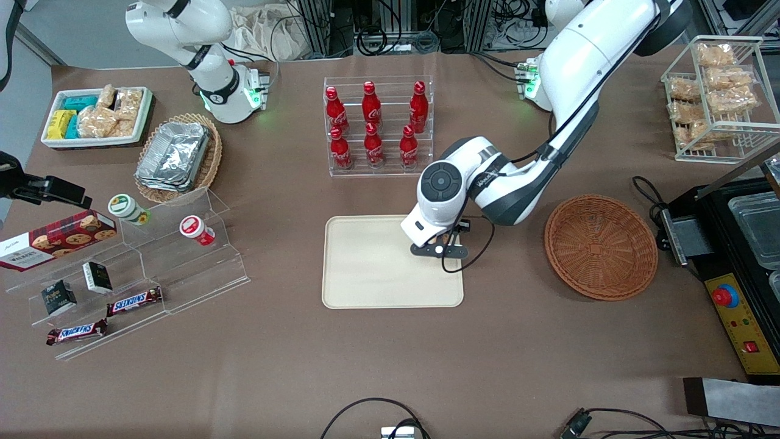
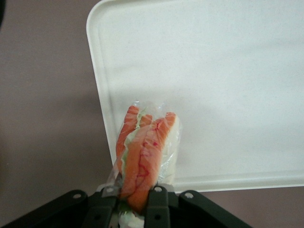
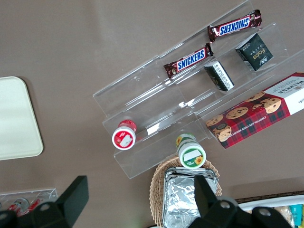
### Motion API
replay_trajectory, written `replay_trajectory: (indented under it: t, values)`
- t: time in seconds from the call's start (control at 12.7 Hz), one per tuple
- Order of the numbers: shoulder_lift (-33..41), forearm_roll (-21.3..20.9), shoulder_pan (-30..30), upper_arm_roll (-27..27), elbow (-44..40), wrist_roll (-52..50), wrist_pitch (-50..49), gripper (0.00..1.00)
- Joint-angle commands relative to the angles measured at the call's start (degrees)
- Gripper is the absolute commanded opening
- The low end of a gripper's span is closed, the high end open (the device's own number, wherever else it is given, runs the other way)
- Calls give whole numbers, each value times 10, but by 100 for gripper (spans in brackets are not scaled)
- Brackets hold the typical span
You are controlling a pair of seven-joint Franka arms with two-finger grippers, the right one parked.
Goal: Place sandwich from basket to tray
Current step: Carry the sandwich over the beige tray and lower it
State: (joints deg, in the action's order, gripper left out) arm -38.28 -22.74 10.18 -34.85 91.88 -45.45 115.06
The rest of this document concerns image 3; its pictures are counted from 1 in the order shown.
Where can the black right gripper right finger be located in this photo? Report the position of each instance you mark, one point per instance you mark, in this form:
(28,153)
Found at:
(225,216)

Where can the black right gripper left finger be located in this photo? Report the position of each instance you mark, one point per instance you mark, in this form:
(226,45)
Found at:
(59,213)

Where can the dark brown woven tray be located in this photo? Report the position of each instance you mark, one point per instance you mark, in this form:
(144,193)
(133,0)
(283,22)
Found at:
(273,196)

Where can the oval tan wicker basket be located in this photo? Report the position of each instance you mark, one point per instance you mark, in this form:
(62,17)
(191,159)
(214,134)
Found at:
(156,190)

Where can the beige plastic tray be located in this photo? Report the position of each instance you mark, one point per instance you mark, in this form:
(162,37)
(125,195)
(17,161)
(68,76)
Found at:
(16,118)

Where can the clear acrylic bottle rack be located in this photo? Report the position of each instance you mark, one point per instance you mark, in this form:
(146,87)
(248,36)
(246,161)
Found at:
(45,193)

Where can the aluminium foil container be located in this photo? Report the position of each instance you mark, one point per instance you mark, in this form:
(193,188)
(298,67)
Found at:
(180,197)
(213,177)

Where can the clear rice cracker bag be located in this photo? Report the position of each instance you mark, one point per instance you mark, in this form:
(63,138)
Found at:
(283,212)

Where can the white rectangular snack bin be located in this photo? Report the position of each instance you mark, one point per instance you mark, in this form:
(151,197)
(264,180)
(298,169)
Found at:
(285,201)

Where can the green lid yogurt cup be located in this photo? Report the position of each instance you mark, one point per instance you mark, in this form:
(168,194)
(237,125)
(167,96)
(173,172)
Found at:
(192,158)

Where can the teal snack packet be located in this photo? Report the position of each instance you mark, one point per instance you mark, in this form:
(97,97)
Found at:
(294,213)

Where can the red lid yogurt cup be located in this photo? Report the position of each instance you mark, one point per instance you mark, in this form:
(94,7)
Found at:
(123,139)

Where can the red tartan cookie box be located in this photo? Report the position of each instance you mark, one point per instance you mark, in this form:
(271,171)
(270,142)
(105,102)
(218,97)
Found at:
(249,118)

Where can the clear acrylic step riser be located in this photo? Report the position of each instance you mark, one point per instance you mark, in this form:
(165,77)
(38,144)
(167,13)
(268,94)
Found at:
(247,85)
(147,104)

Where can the dark green small box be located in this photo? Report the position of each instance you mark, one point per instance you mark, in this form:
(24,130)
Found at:
(219,76)

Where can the brown Snickers bar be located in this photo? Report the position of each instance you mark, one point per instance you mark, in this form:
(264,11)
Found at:
(190,60)
(234,26)

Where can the small black carton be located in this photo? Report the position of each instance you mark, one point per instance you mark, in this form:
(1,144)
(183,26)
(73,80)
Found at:
(257,53)

